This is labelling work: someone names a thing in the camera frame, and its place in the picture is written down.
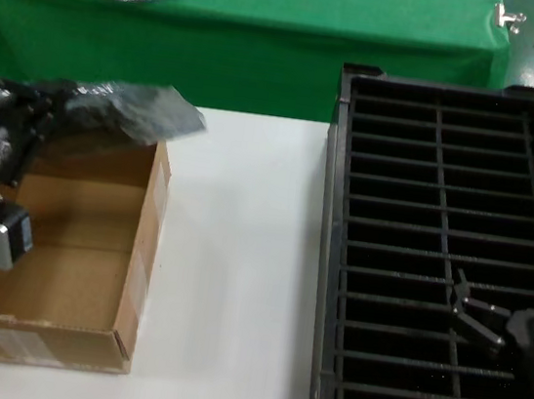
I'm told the brown open cardboard box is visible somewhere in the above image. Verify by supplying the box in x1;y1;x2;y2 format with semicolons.
0;117;178;384

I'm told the silver binder clip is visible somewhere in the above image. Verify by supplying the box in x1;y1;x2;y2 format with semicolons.
490;1;530;36

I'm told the black slotted plastic container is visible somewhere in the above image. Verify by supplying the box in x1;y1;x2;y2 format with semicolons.
292;60;534;399

